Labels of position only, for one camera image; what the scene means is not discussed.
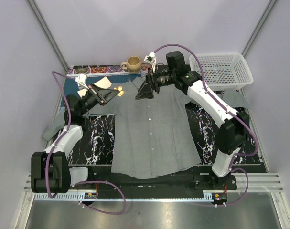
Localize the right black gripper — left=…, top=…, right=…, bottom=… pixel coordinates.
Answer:
left=135, top=68, right=175, bottom=101

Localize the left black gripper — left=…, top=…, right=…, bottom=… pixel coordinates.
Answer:
left=79, top=83, right=119, bottom=116

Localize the grey button shirt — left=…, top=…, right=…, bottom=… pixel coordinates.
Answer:
left=42, top=76, right=249, bottom=180

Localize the orange brooch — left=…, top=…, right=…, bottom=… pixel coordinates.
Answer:
left=114, top=85, right=125, bottom=97

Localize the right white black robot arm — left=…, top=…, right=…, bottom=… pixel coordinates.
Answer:
left=135, top=51, right=249, bottom=189

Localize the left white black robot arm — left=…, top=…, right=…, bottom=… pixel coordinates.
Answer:
left=31, top=84, right=119, bottom=197

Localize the beige square plate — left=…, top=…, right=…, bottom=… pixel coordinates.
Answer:
left=77, top=77, right=112, bottom=97

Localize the small clear glass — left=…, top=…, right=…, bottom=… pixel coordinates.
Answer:
left=140, top=63, right=150, bottom=78

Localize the blue patterned placemat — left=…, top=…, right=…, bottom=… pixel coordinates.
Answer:
left=64, top=65, right=141, bottom=96

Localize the tan ceramic mug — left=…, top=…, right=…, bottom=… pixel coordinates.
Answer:
left=120, top=56, right=141, bottom=74

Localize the black marble pattern mat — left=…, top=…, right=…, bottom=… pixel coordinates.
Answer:
left=61, top=63, right=267, bottom=174

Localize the white plastic mesh basket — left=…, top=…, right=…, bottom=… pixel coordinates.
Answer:
left=189, top=53, right=254, bottom=91

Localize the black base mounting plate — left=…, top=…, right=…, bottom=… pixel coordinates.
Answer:
left=67, top=164, right=237, bottom=200

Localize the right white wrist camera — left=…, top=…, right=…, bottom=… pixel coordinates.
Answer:
left=144, top=52, right=157, bottom=72

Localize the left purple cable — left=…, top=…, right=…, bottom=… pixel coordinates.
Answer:
left=45, top=71, right=127, bottom=215

